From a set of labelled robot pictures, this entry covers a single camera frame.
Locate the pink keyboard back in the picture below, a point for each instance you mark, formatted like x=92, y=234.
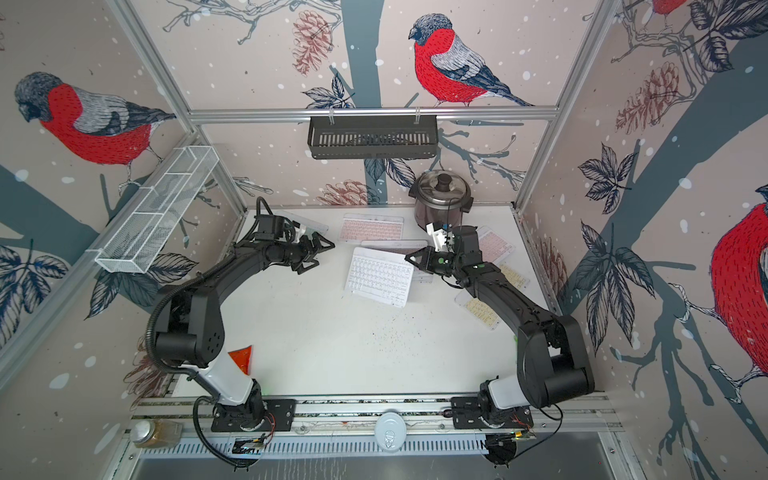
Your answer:
x=357, y=228

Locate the pink keyboard right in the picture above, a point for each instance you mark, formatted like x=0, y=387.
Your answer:
x=494, y=248

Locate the steel rice cooker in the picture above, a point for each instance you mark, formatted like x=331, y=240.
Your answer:
x=441, y=197

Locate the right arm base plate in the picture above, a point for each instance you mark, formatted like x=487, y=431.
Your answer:
x=479, y=412

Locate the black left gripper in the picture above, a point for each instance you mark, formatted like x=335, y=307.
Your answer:
x=308, y=252

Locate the white keyboard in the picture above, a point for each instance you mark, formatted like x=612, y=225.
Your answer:
x=380, y=276

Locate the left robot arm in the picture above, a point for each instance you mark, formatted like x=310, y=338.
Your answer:
x=186, y=335

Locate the green keyboard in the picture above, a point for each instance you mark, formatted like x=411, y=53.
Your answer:
x=308, y=226

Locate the red packet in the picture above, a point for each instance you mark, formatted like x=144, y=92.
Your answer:
x=242, y=358

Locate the aluminium front rail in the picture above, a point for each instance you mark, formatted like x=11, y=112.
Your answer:
x=338, y=415

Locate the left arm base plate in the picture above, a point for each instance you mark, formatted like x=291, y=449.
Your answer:
x=276, y=415

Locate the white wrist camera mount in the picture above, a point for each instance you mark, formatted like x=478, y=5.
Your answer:
x=443, y=239

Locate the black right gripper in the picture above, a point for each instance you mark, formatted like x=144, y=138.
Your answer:
x=428, y=263

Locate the black hanging basket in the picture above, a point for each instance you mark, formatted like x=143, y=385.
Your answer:
x=373, y=137

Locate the glass jar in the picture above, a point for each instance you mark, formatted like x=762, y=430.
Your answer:
x=156, y=434

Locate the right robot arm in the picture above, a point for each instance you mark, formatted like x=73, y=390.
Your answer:
x=552, y=363

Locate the white round cap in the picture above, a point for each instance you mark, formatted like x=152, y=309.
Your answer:
x=390, y=432

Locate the yellow keyboard right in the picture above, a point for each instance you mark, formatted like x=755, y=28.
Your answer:
x=481, y=311

